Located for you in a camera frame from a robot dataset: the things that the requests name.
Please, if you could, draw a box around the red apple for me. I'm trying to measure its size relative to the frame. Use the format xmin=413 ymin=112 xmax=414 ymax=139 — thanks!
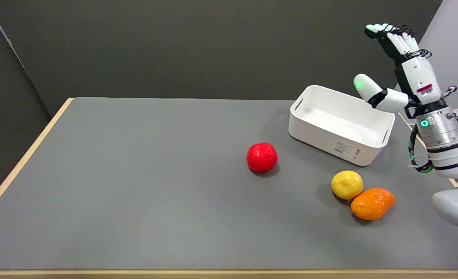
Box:
xmin=247 ymin=143 xmax=278 ymax=172

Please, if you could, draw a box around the orange mango fruit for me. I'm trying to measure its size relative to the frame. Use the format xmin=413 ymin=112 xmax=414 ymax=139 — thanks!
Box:
xmin=351 ymin=188 xmax=396 ymax=220

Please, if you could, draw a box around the white plastic storage bin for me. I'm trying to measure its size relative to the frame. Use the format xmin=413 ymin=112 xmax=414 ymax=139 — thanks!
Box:
xmin=289 ymin=85 xmax=396 ymax=166

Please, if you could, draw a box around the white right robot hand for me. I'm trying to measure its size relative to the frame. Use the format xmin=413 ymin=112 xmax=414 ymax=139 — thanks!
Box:
xmin=353 ymin=24 xmax=448 ymax=113

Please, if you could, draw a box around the yellow lemon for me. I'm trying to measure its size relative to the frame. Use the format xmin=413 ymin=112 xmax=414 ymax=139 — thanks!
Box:
xmin=331 ymin=170 xmax=364 ymax=200

